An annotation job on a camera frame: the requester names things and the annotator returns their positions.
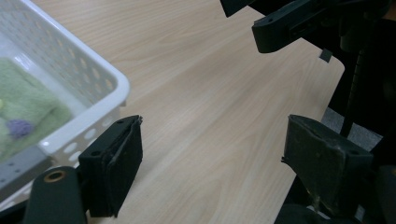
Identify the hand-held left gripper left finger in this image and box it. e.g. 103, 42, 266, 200
78, 115, 145, 218

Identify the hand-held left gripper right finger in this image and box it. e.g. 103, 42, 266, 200
281, 114, 375, 217

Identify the white plastic basket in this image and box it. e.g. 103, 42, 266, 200
0, 0, 131, 213

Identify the grey tape strip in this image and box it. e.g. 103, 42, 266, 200
318, 48, 333, 63

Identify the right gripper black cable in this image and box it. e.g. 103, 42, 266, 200
340, 46, 378, 138

